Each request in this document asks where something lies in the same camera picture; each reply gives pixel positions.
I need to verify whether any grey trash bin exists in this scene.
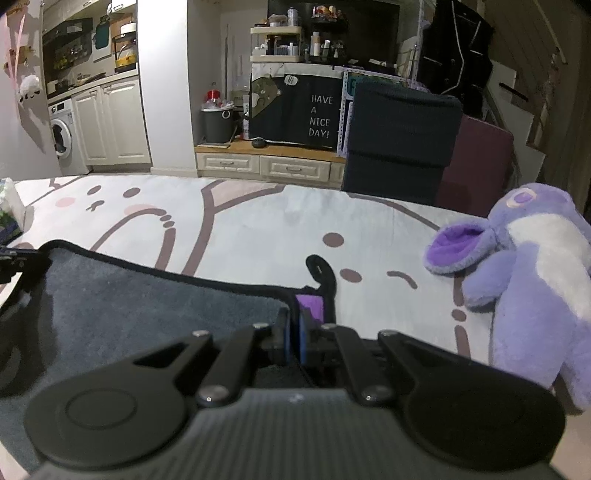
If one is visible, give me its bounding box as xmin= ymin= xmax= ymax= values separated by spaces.
xmin=201 ymin=107 xmax=239 ymax=144

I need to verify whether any cream shelf organizer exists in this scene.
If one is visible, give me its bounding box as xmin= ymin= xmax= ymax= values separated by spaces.
xmin=250 ymin=25 xmax=306 ymax=64

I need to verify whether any white washing machine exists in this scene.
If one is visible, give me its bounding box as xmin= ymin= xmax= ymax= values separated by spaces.
xmin=48 ymin=98 xmax=78 ymax=161

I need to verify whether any dark printed cloth cover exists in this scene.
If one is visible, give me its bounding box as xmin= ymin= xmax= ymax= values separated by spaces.
xmin=248 ymin=73 xmax=345 ymax=151

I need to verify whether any white kitchen cabinet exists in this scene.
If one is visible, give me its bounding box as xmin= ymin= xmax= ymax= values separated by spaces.
xmin=71 ymin=78 xmax=153 ymax=175

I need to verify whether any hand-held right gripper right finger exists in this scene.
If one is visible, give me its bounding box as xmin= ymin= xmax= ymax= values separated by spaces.
xmin=298 ymin=309 xmax=463 ymax=406

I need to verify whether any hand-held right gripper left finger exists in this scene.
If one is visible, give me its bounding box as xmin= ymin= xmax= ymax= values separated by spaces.
xmin=133 ymin=309 xmax=293 ymax=408

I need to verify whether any grey towel with black edge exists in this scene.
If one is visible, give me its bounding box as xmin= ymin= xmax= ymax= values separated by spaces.
xmin=0 ymin=239 xmax=343 ymax=475

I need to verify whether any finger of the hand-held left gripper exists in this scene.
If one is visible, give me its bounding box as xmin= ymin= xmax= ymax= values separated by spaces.
xmin=0 ymin=246 xmax=29 ymax=285

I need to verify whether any dark blue chair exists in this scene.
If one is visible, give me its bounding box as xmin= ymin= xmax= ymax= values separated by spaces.
xmin=341 ymin=82 xmax=464 ymax=207

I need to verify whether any black hanging jacket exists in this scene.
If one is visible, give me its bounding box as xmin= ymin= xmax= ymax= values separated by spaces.
xmin=421 ymin=0 xmax=496 ymax=121

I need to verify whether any glass kettle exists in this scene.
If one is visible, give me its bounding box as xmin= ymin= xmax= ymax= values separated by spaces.
xmin=113 ymin=22 xmax=140 ymax=73

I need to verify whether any purple plush toy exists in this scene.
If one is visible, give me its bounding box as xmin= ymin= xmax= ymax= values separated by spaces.
xmin=424 ymin=182 xmax=591 ymax=411

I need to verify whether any tissue pack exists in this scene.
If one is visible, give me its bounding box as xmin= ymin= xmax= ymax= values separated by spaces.
xmin=0 ymin=178 xmax=36 ymax=246

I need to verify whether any maroon cushion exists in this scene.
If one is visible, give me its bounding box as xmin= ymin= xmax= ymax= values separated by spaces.
xmin=436 ymin=115 xmax=516 ymax=219

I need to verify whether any cream drawer cabinet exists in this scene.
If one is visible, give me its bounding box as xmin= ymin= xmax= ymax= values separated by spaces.
xmin=194 ymin=142 xmax=347 ymax=189

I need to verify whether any white plush wall toy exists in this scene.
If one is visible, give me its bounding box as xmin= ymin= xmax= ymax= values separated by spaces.
xmin=18 ymin=75 xmax=44 ymax=100

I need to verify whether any white board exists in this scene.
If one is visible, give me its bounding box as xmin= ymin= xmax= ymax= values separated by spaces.
xmin=488 ymin=59 xmax=551 ymax=182

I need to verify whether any white rabbit print blanket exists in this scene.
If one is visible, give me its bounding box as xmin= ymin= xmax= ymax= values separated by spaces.
xmin=0 ymin=174 xmax=591 ymax=480

